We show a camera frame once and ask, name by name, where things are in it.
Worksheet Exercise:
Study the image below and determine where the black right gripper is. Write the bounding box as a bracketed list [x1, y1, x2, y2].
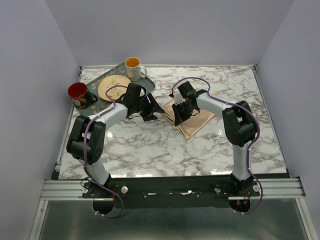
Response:
[171, 101, 195, 126]

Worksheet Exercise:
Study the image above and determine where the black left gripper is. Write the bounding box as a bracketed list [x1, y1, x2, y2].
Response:
[134, 92, 165, 122]

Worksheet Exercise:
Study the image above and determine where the peach cloth napkin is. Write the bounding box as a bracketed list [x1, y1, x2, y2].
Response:
[161, 99, 215, 140]

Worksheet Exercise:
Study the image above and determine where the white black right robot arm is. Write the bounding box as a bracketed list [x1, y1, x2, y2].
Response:
[169, 81, 260, 196]

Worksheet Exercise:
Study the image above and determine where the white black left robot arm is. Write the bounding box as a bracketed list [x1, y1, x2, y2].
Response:
[66, 82, 165, 198]

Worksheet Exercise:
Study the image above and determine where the white mug yellow inside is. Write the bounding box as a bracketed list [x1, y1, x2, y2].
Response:
[124, 57, 147, 82]

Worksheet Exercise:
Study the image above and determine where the black mug red inside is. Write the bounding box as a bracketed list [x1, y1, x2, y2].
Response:
[67, 82, 99, 109]

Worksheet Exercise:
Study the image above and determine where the cream bird plate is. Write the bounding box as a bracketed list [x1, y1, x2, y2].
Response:
[98, 75, 131, 102]

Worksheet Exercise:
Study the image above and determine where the green floral tray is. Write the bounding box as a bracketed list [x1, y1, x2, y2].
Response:
[68, 62, 156, 118]

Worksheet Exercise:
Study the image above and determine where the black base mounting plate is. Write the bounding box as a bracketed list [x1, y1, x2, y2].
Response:
[82, 175, 260, 214]

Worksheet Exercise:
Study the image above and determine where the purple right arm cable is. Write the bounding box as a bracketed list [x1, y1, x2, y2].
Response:
[169, 76, 265, 216]

